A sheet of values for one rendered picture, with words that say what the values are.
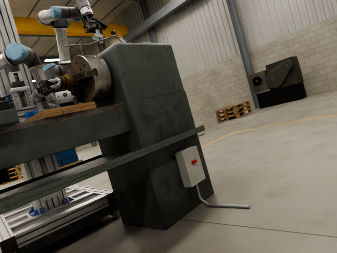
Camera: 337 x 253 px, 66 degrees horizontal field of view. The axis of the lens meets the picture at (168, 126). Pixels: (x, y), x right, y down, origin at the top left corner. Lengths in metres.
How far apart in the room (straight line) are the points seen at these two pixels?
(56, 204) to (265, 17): 10.67
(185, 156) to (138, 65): 0.71
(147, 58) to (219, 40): 10.89
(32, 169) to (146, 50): 1.33
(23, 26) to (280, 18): 10.60
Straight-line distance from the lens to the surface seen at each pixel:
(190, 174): 1.85
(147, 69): 1.85
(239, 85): 12.16
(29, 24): 13.57
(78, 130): 1.49
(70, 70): 1.80
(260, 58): 11.72
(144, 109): 1.72
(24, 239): 2.12
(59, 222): 2.14
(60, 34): 2.41
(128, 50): 1.80
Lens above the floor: 0.70
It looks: 2 degrees down
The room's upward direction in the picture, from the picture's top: 16 degrees counter-clockwise
